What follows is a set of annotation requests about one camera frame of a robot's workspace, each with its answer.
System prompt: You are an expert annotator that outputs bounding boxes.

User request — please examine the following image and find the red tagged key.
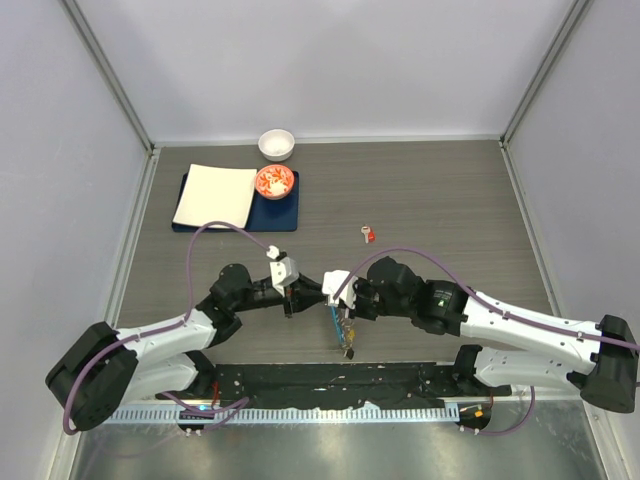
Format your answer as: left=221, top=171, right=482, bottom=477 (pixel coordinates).
left=361, top=225, right=376, bottom=244

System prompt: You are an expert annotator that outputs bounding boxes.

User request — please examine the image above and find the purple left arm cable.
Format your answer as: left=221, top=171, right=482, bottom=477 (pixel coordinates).
left=62, top=221, right=274, bottom=435

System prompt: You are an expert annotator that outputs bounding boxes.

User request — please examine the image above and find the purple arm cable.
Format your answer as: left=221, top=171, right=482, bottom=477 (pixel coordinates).
left=327, top=247, right=640, bottom=436
left=62, top=221, right=274, bottom=435

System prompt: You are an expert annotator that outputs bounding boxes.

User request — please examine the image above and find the red patterned bowl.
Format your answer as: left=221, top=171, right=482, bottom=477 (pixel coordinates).
left=254, top=164, right=295, bottom=200

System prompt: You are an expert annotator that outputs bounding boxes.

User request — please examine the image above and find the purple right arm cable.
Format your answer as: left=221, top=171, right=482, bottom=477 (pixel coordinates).
left=327, top=247, right=640, bottom=436

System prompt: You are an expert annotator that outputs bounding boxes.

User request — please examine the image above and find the white ceramic bowl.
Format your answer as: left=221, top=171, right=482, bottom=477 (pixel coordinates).
left=258, top=129, right=295, bottom=162

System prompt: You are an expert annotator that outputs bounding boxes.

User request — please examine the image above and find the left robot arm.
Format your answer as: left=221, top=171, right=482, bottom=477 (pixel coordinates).
left=45, top=261, right=325, bottom=435

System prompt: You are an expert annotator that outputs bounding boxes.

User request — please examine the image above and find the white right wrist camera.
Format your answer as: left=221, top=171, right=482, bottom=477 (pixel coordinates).
left=321, top=270, right=357, bottom=309

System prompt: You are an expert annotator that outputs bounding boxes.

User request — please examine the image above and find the steel key organizer blue handle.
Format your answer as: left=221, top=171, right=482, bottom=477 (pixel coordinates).
left=329, top=306, right=355, bottom=356

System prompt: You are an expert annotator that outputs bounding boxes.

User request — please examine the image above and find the white slotted cable duct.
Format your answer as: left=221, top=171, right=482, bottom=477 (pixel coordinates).
left=105, top=403, right=459, bottom=425

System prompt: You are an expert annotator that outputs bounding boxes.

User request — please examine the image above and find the dark blue placemat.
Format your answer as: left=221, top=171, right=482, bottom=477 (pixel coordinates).
left=171, top=172, right=299, bottom=233

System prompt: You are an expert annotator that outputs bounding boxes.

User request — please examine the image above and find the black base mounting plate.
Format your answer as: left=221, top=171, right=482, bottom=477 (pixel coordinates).
left=171, top=362, right=512, bottom=410

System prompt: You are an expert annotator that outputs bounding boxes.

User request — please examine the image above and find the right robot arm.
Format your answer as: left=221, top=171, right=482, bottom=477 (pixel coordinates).
left=327, top=256, right=639, bottom=414

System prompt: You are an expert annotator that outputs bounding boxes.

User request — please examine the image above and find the white square plate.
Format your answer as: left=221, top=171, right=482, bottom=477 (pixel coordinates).
left=173, top=164, right=257, bottom=227

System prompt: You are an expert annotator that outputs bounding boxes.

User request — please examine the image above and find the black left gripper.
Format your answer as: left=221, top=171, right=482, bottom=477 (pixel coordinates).
left=232, top=271, right=329, bottom=318

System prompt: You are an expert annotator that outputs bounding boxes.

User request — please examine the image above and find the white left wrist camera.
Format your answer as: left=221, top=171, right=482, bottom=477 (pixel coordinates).
left=266, top=245, right=299, bottom=296

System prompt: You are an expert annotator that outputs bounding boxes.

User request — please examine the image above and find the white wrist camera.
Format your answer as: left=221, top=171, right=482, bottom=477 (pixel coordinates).
left=266, top=245, right=299, bottom=296
left=321, top=270, right=357, bottom=309

